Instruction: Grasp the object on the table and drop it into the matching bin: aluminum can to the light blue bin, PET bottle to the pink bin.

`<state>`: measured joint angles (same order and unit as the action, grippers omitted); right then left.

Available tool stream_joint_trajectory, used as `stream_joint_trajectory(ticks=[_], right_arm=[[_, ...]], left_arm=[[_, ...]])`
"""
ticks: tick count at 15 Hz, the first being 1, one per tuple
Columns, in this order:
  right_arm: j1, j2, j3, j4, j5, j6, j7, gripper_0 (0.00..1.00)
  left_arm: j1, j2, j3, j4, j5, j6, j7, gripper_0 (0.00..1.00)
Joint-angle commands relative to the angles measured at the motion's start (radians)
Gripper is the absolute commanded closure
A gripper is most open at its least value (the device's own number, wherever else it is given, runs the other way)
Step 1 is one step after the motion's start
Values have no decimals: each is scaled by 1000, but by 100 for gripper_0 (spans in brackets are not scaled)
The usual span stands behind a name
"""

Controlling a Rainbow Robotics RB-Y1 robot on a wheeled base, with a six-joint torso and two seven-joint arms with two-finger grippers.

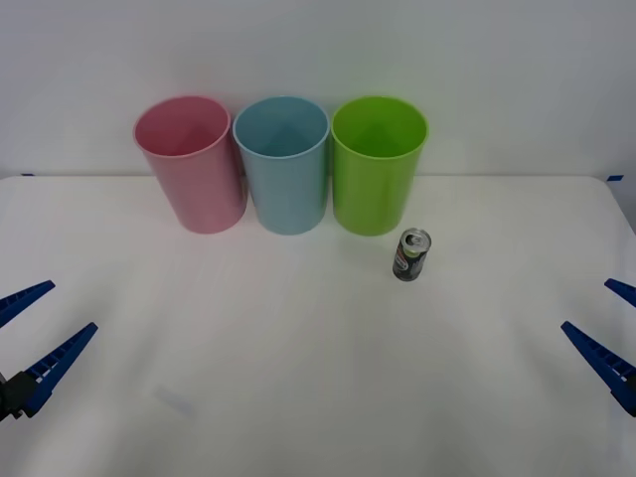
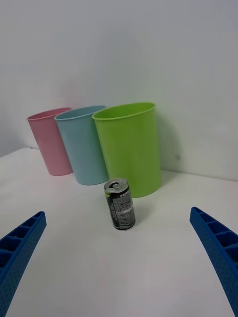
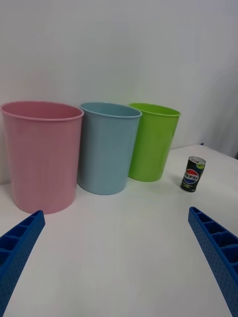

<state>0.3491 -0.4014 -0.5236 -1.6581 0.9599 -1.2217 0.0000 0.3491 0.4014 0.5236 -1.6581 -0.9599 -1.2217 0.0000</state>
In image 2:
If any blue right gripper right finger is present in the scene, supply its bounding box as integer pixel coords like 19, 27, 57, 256
189, 207, 238, 317

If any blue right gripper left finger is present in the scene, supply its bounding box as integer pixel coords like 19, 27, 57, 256
0, 211, 47, 317

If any black drink can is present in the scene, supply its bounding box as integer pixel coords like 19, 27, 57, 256
103, 177, 136, 230

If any pink plastic bin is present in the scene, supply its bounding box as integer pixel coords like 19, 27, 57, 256
26, 107, 74, 176

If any pale blue plastic bin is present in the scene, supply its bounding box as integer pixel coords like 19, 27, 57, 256
54, 105, 110, 186

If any green plastic bin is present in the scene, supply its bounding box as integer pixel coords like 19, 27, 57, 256
92, 102, 163, 199

